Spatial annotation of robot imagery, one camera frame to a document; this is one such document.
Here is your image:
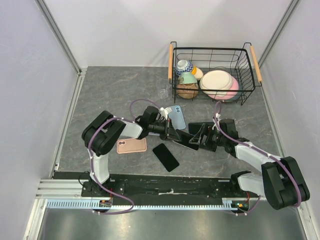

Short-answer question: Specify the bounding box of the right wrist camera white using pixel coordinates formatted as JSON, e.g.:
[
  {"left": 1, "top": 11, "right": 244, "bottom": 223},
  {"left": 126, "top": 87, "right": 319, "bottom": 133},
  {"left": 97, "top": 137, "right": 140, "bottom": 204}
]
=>
[{"left": 212, "top": 113, "right": 221, "bottom": 131}]

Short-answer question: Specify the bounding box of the purple cable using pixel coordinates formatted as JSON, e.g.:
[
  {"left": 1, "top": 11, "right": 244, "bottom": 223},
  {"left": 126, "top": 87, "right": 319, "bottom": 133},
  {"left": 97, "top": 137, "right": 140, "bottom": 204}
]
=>
[
  {"left": 213, "top": 101, "right": 302, "bottom": 216},
  {"left": 88, "top": 99, "right": 163, "bottom": 215}
]

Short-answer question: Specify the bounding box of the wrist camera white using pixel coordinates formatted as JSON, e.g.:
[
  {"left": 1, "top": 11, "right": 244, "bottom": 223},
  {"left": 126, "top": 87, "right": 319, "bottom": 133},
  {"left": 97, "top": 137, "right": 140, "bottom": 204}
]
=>
[
  {"left": 159, "top": 107, "right": 173, "bottom": 120},
  {"left": 212, "top": 113, "right": 221, "bottom": 131}
]

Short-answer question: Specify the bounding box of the blue white patterned bowl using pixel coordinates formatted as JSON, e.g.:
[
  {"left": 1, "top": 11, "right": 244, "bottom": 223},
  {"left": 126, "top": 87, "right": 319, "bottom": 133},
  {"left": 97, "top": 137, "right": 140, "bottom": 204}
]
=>
[{"left": 175, "top": 59, "right": 196, "bottom": 77}]

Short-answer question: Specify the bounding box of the phone with silver edge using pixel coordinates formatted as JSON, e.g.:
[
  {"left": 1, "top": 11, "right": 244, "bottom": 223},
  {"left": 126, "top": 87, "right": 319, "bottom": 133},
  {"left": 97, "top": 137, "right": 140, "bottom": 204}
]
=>
[{"left": 174, "top": 129, "right": 200, "bottom": 151}]

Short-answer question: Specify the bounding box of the cream plate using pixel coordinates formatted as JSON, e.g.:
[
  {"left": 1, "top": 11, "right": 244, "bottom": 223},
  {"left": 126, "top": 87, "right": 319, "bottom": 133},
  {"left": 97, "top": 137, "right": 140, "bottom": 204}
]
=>
[{"left": 200, "top": 70, "right": 233, "bottom": 90}]

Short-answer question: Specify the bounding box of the pink phone case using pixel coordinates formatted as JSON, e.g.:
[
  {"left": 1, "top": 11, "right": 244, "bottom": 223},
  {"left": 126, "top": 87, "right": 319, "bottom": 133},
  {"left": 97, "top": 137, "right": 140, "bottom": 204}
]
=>
[{"left": 116, "top": 138, "right": 147, "bottom": 154}]

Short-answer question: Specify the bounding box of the phone with blue edge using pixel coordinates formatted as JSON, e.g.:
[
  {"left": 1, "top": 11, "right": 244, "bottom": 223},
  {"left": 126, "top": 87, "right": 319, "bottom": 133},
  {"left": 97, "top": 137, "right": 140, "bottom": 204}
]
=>
[{"left": 188, "top": 122, "right": 215, "bottom": 135}]

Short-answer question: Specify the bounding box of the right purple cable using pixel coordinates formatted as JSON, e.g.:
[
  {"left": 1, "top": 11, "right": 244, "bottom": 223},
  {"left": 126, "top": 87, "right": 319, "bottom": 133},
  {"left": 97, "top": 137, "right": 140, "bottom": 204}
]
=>
[{"left": 213, "top": 101, "right": 302, "bottom": 216}]

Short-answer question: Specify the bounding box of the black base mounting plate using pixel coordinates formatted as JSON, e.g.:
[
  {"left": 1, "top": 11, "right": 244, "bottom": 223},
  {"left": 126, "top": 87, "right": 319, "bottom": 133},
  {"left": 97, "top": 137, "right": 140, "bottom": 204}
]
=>
[{"left": 81, "top": 174, "right": 260, "bottom": 201}]

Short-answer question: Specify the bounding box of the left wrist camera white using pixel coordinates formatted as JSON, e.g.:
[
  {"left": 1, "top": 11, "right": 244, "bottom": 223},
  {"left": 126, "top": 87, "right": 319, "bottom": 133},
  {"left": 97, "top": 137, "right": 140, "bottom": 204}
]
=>
[{"left": 159, "top": 107, "right": 173, "bottom": 120}]

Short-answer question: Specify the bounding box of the black wire dish basket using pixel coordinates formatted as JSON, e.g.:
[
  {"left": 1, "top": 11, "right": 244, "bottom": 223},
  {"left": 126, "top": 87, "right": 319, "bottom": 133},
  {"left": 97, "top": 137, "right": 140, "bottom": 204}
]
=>
[{"left": 168, "top": 41, "right": 263, "bottom": 104}]

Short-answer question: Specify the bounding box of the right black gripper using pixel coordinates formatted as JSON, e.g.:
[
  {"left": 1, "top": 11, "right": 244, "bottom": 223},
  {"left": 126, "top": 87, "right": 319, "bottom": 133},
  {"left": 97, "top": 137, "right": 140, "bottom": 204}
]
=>
[{"left": 189, "top": 123, "right": 226, "bottom": 152}]

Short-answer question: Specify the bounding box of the pink plate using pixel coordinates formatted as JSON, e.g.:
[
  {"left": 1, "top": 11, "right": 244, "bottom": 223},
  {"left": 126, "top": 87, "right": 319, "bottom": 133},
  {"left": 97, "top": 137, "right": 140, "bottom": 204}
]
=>
[{"left": 208, "top": 77, "right": 241, "bottom": 101}]

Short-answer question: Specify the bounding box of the mint green bowl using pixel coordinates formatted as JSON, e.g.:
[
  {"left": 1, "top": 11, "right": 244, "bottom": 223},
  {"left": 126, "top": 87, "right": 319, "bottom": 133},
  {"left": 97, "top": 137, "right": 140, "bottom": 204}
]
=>
[{"left": 178, "top": 72, "right": 198, "bottom": 85}]

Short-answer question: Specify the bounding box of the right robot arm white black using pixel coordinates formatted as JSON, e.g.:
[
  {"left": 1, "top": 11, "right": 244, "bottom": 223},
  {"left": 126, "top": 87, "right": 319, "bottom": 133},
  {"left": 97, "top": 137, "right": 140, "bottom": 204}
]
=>
[{"left": 188, "top": 118, "right": 311, "bottom": 210}]

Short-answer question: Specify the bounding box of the yellow white bowl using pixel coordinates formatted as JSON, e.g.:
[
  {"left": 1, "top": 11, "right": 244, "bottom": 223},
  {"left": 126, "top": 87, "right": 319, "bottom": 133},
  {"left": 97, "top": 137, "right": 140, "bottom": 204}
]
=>
[{"left": 191, "top": 66, "right": 204, "bottom": 80}]

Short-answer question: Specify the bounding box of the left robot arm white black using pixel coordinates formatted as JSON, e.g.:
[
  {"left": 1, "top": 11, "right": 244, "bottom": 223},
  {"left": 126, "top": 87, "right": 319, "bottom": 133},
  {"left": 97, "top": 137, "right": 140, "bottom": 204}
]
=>
[{"left": 81, "top": 106, "right": 182, "bottom": 197}]

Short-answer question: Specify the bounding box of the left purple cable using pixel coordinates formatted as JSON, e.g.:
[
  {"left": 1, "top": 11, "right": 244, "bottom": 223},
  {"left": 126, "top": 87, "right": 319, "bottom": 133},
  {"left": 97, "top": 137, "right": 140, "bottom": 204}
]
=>
[{"left": 88, "top": 99, "right": 163, "bottom": 215}]

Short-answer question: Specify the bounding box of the light blue phone case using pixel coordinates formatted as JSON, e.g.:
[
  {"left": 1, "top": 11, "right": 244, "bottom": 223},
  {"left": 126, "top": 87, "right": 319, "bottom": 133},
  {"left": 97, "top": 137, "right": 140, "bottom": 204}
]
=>
[{"left": 166, "top": 105, "right": 186, "bottom": 130}]

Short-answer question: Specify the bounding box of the blue slotted cable duct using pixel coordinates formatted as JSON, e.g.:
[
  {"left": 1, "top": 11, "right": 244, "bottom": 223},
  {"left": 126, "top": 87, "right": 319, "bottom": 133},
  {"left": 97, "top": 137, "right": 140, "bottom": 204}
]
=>
[{"left": 46, "top": 199, "right": 238, "bottom": 211}]

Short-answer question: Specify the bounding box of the clear glass cup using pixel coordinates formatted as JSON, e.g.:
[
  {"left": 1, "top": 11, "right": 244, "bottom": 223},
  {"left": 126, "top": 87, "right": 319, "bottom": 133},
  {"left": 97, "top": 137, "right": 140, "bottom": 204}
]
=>
[{"left": 155, "top": 79, "right": 171, "bottom": 99}]

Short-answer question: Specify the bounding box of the aluminium frame rail front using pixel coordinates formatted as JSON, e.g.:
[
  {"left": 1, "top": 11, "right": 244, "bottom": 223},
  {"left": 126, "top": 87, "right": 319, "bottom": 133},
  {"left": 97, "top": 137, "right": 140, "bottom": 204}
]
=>
[{"left": 34, "top": 178, "right": 88, "bottom": 200}]

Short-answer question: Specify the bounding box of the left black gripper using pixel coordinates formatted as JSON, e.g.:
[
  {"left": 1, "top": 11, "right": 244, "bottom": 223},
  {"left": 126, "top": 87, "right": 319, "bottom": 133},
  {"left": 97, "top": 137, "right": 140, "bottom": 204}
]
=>
[{"left": 148, "top": 118, "right": 181, "bottom": 142}]

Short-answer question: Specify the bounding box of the brown bowl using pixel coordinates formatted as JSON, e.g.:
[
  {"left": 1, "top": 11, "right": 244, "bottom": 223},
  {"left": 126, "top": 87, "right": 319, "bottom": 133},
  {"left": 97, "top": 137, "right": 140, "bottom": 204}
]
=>
[{"left": 176, "top": 83, "right": 199, "bottom": 99}]

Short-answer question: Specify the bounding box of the black phone lying front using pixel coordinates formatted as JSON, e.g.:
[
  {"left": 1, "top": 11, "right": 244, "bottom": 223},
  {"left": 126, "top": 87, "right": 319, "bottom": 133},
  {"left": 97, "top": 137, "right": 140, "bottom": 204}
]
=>
[{"left": 152, "top": 143, "right": 180, "bottom": 172}]

